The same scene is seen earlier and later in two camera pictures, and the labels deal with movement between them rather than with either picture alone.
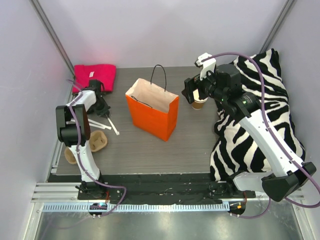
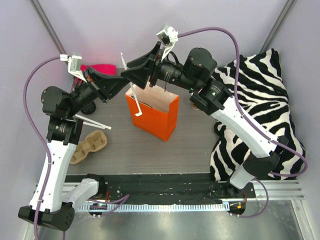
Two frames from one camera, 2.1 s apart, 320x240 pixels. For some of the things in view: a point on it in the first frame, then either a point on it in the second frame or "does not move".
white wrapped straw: [103, 126] does not move
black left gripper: [103, 110] to [94, 85]
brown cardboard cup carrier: [98, 142] does not move
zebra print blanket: [237, 151] does not move
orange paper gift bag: [154, 110] does not move
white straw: [117, 132] to [139, 112]
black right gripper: [189, 90] to [153, 70]
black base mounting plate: [155, 188] does not move
